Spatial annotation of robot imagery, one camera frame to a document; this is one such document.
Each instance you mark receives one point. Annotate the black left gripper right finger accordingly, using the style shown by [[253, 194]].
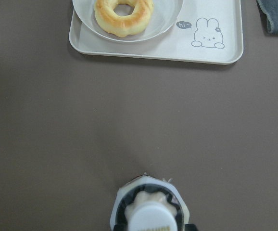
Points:
[[190, 227]]

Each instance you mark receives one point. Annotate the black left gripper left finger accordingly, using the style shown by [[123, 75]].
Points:
[[120, 227]]

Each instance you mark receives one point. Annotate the tea bottle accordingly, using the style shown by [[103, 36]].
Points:
[[149, 204]]

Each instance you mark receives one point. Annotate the cream rabbit tray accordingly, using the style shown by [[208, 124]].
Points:
[[205, 31]]

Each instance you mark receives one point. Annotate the donut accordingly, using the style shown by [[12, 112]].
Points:
[[123, 26]]

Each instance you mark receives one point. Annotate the white plate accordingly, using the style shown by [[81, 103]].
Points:
[[164, 16]]

